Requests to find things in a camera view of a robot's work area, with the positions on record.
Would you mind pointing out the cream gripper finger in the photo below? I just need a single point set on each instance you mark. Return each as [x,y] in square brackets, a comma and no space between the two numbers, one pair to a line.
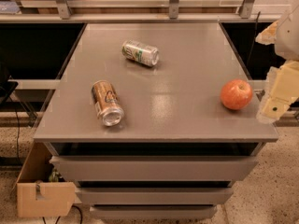
[281,89]
[268,35]

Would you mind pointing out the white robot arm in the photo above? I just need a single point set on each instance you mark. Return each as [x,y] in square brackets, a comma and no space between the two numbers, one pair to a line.
[287,41]

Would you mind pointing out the green white soda can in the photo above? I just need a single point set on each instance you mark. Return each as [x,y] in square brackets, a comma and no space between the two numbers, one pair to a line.
[140,52]

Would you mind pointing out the orange soda can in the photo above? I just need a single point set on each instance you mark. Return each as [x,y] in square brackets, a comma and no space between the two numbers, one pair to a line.
[106,103]

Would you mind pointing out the red orange apple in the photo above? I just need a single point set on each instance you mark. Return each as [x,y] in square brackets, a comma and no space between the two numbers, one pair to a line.
[236,94]

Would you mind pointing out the grey drawer cabinet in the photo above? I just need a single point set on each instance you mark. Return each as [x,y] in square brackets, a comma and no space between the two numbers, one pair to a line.
[171,109]

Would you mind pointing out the top grey drawer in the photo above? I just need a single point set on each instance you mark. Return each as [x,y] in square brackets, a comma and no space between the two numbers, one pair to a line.
[163,168]

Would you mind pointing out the grey drawer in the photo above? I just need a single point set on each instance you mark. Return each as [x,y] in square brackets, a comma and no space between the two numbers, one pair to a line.
[163,168]
[153,212]
[154,196]

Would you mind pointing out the bottom grey drawer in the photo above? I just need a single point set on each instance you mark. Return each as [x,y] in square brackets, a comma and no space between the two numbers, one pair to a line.
[153,212]

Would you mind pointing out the middle grey drawer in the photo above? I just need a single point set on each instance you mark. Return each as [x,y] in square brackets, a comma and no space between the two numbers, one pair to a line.
[154,196]

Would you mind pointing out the open cardboard box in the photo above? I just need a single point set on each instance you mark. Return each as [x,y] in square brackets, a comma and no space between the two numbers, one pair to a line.
[36,195]

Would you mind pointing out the metal shelf frame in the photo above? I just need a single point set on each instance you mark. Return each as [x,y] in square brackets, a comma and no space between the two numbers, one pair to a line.
[140,10]

